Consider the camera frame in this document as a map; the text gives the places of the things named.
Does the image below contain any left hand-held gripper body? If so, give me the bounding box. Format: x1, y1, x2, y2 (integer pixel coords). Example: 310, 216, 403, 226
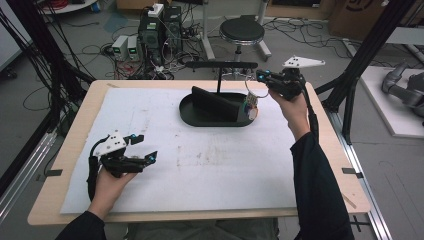
94, 130, 148, 179

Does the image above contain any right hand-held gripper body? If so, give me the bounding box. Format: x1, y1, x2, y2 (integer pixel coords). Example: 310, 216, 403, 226
267, 55, 326, 101

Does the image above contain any black wallet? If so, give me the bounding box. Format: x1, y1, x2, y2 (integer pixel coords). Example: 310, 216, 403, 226
190, 85, 246, 123

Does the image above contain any black oval tray with rack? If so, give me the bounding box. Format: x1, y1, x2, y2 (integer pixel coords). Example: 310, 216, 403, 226
178, 60, 260, 128

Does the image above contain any person's right hand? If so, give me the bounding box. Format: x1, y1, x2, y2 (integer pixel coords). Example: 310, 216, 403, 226
267, 88, 311, 142

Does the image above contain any person's left hand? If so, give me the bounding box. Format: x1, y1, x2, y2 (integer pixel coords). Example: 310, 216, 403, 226
87, 167, 138, 221

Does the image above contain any white desk leg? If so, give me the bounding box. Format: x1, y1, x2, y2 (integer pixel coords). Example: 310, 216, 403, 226
199, 0, 217, 62
255, 0, 273, 63

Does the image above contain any black round stool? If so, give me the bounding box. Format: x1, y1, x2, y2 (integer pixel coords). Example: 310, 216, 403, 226
218, 15, 273, 63

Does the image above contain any black tape strip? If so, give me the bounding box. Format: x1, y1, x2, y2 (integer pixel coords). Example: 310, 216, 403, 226
35, 168, 64, 183
341, 167, 365, 180

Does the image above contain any white table mat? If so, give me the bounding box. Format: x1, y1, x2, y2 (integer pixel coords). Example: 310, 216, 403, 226
59, 87, 298, 215

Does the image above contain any person's lap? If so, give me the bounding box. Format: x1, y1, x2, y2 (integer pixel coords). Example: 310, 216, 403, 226
127, 217, 280, 240

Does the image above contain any grey power supply unit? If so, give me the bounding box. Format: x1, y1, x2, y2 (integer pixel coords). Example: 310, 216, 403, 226
111, 34, 130, 61
126, 35, 141, 62

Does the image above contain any brown cardboard box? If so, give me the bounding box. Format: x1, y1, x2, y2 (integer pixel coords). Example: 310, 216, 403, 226
327, 0, 388, 42

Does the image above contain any white floor board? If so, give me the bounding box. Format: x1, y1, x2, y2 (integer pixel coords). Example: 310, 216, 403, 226
359, 65, 424, 140

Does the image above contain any black computer tower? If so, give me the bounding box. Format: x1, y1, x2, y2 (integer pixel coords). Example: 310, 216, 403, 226
162, 5, 184, 55
137, 12, 165, 67

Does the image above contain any white power strip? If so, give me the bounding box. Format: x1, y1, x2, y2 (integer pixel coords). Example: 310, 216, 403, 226
147, 2, 165, 19

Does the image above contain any tan tape strip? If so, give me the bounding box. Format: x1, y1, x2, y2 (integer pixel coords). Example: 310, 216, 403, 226
342, 192, 358, 210

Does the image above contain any left hand-held gripper cable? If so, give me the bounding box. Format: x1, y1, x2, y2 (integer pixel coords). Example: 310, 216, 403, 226
86, 140, 109, 202

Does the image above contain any hand-held gripper cable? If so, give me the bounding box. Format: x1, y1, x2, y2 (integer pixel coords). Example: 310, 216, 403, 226
86, 140, 109, 202
299, 79, 321, 142

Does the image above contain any right hand-held gripper cable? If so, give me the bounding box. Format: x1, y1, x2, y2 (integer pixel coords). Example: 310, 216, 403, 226
299, 79, 321, 142

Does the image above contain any black metal frame post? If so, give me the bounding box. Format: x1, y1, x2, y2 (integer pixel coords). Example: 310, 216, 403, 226
314, 0, 418, 145
0, 0, 97, 134

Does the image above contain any aluminium rail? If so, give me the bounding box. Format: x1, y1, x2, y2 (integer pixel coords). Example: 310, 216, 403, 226
325, 109, 395, 240
0, 129, 58, 223

